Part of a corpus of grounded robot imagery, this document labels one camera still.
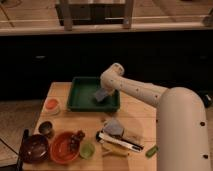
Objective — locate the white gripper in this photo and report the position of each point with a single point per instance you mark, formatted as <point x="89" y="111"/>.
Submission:
<point x="110" y="91"/>

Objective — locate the blue grey sponge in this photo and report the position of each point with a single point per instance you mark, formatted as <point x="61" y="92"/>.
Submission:
<point x="101" y="94"/>

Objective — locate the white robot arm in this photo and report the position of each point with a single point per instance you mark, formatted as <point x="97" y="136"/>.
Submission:
<point x="181" y="128"/>

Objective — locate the green plastic tray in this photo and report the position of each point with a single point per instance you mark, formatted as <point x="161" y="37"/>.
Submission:
<point x="81" y="96"/>

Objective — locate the grey cloth piece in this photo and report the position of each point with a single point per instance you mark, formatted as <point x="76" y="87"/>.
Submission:
<point x="113" y="127"/>

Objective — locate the white jar orange lid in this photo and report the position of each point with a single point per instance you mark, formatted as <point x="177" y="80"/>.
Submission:
<point x="52" y="106"/>

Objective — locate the brown grape bunch toy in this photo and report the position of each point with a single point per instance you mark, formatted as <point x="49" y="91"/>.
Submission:
<point x="75" y="140"/>

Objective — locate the yellow banana toy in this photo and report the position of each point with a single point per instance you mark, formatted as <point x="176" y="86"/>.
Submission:
<point x="114" y="149"/>

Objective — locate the small green cup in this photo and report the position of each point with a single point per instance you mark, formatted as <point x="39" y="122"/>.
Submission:
<point x="87" y="149"/>

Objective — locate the small metal cup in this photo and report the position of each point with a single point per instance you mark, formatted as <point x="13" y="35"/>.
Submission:
<point x="46" y="129"/>

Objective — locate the green chili pepper toy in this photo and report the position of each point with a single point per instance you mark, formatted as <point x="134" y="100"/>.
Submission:
<point x="153" y="150"/>

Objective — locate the orange bowl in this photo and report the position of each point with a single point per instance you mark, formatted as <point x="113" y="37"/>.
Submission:
<point x="60" y="148"/>

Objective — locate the dark maroon bowl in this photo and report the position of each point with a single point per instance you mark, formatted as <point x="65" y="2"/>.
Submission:
<point x="34" y="149"/>

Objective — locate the white black handled utensil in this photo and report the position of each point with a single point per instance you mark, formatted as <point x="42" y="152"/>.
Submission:
<point x="128" y="145"/>

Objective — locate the wooden stool frame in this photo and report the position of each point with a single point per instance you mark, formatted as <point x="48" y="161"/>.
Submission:
<point x="85" y="13"/>

